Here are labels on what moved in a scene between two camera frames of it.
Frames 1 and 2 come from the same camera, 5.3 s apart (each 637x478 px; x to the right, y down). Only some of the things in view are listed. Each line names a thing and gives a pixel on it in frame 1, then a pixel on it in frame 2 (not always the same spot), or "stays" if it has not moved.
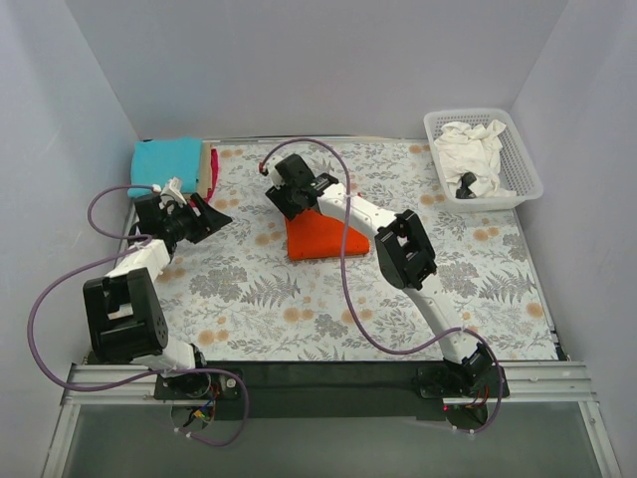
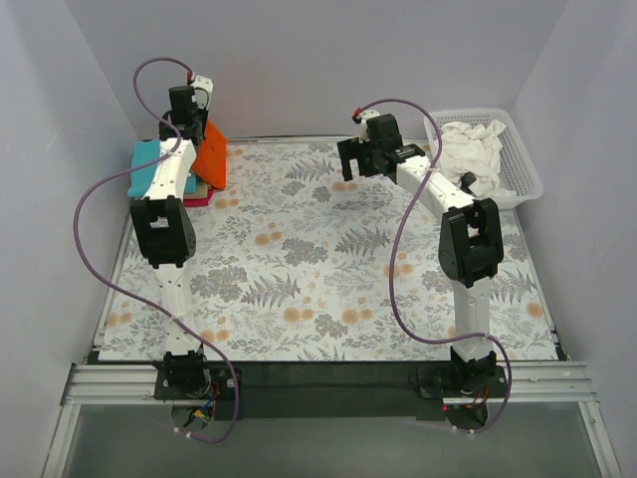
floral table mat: x=235 y=298 stays
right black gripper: x=287 y=197 -> x=360 y=153
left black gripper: x=200 y=225 -> x=180 y=127
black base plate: x=332 y=388 stays
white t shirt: x=476 y=149 stays
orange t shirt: x=313 y=234 -> x=210 y=160
